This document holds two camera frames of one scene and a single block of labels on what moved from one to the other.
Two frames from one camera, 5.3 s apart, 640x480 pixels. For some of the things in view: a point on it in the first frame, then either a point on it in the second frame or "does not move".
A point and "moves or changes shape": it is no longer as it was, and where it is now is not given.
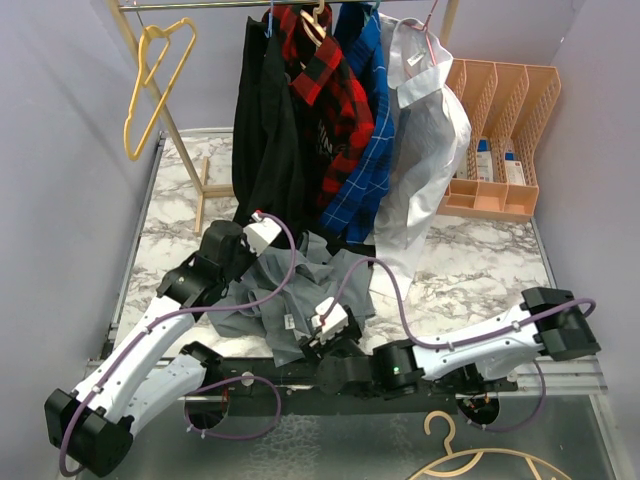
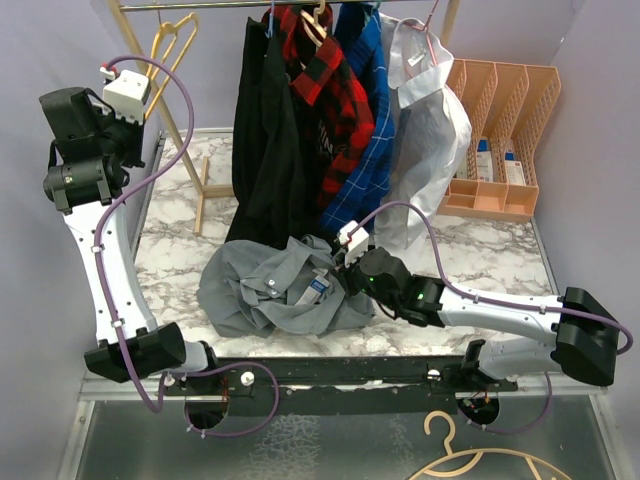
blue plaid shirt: (358, 210) does not move
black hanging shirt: (275, 163) does not move
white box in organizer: (484, 162) does not move
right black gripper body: (343, 344) to (354, 280)
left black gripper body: (236, 270) to (122, 137)
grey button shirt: (281, 288) moves or changes shape
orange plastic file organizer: (506, 106) does not move
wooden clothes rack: (121, 12) does not move
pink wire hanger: (424, 28) does not move
